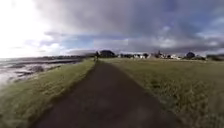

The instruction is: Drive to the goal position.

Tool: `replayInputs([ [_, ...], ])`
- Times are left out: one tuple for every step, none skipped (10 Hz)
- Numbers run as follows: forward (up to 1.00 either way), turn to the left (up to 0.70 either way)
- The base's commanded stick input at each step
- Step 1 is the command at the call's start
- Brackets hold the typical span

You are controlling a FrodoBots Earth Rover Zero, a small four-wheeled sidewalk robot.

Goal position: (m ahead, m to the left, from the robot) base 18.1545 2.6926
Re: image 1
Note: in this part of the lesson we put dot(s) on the person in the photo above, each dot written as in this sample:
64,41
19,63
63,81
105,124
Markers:
97,55

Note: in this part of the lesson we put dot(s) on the dark asphalt path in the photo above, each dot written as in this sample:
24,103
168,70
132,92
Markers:
106,100

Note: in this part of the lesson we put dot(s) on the dark tree clump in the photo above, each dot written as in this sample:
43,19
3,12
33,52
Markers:
107,53

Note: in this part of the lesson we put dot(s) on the grass verge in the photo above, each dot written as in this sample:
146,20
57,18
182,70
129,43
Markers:
36,93

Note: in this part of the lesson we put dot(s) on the row of distant buildings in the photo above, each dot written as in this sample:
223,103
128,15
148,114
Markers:
150,55

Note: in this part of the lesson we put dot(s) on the water with mudflats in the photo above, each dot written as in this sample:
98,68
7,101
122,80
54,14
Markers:
20,68

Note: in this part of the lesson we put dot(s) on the grass field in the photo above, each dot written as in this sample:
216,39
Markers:
180,86

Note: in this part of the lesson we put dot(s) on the round dark tree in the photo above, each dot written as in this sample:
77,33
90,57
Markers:
190,55

